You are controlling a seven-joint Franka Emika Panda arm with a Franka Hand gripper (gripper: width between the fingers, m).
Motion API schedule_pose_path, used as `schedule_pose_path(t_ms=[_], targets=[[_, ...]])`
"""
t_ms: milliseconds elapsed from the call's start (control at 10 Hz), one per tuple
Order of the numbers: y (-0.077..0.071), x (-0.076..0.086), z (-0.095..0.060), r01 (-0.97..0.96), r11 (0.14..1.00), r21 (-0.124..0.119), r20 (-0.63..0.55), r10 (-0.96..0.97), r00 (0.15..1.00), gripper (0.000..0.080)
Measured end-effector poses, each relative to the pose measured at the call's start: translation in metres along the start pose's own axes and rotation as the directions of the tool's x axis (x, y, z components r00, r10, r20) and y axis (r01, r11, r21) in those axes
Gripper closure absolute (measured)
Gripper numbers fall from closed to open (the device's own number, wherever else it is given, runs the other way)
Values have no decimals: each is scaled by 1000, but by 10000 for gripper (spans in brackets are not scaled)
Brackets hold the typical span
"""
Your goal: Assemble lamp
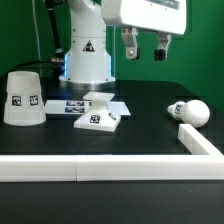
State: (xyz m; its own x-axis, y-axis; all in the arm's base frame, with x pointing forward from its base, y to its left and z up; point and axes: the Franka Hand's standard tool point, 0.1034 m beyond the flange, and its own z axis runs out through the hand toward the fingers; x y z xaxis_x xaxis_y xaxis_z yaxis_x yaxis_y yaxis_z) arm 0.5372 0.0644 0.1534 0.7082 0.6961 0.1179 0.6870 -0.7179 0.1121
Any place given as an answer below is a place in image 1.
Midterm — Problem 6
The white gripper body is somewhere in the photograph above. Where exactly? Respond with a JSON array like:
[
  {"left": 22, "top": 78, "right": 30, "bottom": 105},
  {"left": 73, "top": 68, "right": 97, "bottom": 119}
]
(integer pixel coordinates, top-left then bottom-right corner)
[{"left": 101, "top": 0, "right": 186, "bottom": 35}]

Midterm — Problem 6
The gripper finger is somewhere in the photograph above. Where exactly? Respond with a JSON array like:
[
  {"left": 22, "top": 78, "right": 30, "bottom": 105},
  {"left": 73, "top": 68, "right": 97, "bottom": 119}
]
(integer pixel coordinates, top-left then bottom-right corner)
[
  {"left": 121, "top": 27, "right": 140, "bottom": 60},
  {"left": 154, "top": 33, "right": 172, "bottom": 61}
]

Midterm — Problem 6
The white light bulb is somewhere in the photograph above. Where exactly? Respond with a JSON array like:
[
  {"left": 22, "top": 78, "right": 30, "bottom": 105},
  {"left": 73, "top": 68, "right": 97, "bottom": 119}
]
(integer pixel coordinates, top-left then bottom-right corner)
[{"left": 167, "top": 100, "right": 210, "bottom": 128}]

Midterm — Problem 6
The white lamp base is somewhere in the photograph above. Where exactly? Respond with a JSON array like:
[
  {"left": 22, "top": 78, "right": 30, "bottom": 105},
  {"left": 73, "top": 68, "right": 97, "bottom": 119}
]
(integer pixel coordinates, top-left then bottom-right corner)
[{"left": 74, "top": 91, "right": 121, "bottom": 132}]

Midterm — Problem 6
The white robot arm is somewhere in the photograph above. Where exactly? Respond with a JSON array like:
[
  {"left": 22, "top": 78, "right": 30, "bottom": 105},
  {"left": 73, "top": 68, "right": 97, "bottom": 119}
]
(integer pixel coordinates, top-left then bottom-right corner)
[{"left": 59, "top": 0, "right": 187, "bottom": 91}]

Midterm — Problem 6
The white lamp shade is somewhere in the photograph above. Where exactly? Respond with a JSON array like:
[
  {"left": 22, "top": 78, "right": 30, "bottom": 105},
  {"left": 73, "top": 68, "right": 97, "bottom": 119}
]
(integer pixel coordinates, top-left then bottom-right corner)
[{"left": 3, "top": 71, "right": 46, "bottom": 126}]

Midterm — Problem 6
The white marker sheet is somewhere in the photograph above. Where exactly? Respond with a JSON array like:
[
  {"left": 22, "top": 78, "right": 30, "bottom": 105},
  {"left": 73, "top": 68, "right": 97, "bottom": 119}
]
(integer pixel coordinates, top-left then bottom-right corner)
[{"left": 45, "top": 100, "right": 130, "bottom": 116}]

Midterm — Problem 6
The black cable hose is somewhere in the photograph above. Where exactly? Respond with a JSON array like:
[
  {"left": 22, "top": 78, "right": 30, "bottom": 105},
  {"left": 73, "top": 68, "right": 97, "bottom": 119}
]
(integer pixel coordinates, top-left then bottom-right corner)
[{"left": 9, "top": 0, "right": 67, "bottom": 73}]

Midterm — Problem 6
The thin white cable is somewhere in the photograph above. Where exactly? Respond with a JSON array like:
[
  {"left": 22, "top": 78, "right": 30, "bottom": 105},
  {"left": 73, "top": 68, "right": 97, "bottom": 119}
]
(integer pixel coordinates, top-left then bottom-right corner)
[{"left": 31, "top": 0, "right": 42, "bottom": 61}]

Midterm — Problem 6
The white L-shaped wall fence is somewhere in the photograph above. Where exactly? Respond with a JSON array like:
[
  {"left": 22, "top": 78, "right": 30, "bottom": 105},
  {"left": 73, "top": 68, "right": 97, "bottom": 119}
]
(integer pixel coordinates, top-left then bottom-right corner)
[{"left": 0, "top": 124, "right": 224, "bottom": 182}]

